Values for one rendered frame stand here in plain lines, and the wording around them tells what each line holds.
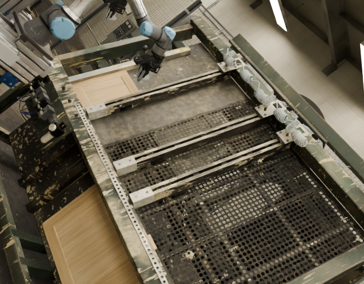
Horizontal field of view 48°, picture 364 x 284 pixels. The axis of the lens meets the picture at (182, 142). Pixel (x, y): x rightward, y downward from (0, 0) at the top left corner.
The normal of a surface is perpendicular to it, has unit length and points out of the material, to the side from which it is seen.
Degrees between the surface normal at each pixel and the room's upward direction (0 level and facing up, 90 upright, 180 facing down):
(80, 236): 90
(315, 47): 90
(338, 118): 90
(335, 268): 60
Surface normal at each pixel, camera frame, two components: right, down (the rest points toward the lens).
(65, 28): 0.24, 0.65
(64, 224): -0.39, -0.40
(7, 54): 0.45, 0.68
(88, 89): 0.07, -0.65
